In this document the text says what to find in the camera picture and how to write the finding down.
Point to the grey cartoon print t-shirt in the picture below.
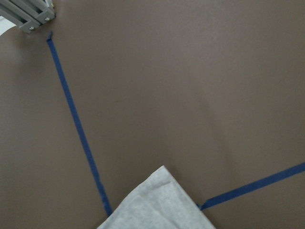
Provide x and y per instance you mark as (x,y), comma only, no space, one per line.
(159,202)

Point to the aluminium frame post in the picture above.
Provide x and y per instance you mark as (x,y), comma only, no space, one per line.
(27,15)

